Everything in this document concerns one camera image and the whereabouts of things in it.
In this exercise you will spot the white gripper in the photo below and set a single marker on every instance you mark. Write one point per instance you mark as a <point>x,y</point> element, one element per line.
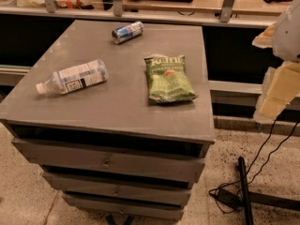
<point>288,35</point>

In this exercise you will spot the blue plastic water bottle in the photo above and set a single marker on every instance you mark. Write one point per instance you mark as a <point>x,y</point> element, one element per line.
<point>74,78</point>

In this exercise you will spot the redbull can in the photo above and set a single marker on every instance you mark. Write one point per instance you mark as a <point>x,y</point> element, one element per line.
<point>127,32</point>

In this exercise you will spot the green kettle chips bag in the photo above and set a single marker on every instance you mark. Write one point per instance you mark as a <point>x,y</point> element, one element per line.
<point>167,79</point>

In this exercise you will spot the top grey drawer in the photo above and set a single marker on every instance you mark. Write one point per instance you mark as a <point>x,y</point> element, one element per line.
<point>110,160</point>

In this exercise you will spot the grey drawer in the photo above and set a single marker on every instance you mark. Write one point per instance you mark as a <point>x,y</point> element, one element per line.
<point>110,160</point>
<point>125,208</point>
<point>118,189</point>

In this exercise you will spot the black metal stand leg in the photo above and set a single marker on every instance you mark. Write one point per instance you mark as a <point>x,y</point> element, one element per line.
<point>249,197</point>

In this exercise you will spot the black power adapter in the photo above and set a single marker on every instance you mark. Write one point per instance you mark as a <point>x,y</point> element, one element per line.
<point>226,197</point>

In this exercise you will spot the middle grey drawer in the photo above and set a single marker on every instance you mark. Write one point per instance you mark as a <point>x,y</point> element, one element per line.
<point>118,189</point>

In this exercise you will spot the grey drawer cabinet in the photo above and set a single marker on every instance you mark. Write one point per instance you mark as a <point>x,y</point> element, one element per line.
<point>118,112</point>

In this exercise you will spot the bottom grey drawer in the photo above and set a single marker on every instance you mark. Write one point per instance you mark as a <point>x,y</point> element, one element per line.
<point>125,208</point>

